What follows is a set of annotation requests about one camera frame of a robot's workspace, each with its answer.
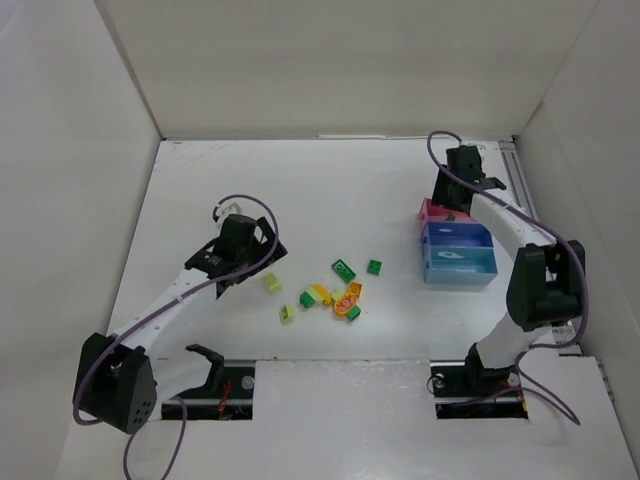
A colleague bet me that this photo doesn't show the lime lego brick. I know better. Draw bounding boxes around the lime lego brick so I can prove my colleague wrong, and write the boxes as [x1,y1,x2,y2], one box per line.
[279,304,296,324]
[263,272,282,294]

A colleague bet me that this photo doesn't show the green printed lego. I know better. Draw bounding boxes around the green printed lego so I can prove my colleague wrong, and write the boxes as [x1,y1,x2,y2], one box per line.
[331,259,356,283]

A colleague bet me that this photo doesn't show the green square lego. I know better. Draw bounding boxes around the green square lego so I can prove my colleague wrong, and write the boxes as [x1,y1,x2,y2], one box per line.
[367,259,382,276]

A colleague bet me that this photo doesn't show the orange lego brick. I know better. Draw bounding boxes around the orange lego brick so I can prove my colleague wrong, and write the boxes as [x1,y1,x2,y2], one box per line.
[347,281,363,299]

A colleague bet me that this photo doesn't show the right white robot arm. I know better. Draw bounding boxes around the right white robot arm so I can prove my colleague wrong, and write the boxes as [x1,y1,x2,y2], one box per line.
[433,144,590,397]

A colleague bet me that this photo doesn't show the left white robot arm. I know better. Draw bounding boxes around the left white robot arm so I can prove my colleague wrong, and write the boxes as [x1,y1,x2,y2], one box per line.
[73,214,287,434]

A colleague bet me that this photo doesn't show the pink container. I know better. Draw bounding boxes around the pink container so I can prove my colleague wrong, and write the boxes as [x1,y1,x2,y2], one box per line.
[418,198,475,231]

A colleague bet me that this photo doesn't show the purple-blue container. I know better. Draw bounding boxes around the purple-blue container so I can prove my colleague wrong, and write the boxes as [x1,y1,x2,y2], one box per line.
[421,221,494,248]

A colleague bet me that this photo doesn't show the light blue container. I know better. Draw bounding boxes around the light blue container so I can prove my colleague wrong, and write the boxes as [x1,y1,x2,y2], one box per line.
[422,244,498,287]

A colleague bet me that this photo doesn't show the green lego in pile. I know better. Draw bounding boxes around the green lego in pile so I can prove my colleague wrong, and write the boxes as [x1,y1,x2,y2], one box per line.
[299,292,316,309]

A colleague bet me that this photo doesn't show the yellow curved lego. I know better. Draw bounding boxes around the yellow curved lego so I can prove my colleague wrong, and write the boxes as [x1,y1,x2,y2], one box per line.
[306,284,333,307]

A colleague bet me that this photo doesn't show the orange flower print lego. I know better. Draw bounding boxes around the orange flower print lego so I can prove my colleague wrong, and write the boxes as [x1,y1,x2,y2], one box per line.
[333,293,359,318]

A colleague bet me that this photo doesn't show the green lego right of pile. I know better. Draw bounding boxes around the green lego right of pile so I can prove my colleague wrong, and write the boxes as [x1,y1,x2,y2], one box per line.
[346,305,361,322]

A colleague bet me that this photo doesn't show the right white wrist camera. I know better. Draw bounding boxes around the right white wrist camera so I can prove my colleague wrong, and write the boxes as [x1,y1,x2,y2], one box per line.
[475,144,490,156]

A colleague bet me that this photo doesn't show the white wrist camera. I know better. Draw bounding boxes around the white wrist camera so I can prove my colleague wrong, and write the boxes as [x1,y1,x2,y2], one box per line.
[212,202,243,226]
[475,144,490,156]

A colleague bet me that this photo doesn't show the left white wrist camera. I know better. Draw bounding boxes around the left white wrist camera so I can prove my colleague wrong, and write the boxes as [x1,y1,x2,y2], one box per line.
[212,202,243,226]

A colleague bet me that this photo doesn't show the aluminium rail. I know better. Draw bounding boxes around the aluminium rail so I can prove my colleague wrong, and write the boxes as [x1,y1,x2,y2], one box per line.
[498,139,538,220]

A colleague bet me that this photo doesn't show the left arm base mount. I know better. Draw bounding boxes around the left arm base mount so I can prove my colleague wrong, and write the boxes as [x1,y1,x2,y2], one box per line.
[154,344,256,421]

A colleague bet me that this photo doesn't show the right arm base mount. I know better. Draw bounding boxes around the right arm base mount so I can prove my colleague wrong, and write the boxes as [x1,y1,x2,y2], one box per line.
[427,345,528,420]

